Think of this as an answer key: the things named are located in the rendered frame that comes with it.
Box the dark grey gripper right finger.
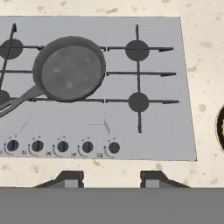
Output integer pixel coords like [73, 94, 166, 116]
[139, 170, 191, 189]

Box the black plate with gold rim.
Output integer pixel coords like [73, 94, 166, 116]
[214, 104, 224, 152]

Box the black hob knob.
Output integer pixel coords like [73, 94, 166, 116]
[31, 139, 45, 152]
[81, 141, 95, 154]
[56, 140, 70, 153]
[108, 141, 122, 155]
[6, 139, 20, 152]

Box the dark grey frying pan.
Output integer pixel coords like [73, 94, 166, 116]
[0, 35, 107, 118]

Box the grey gas hob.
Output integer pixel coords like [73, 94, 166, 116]
[0, 16, 198, 162]

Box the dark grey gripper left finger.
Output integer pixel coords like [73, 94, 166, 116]
[32, 170, 85, 189]

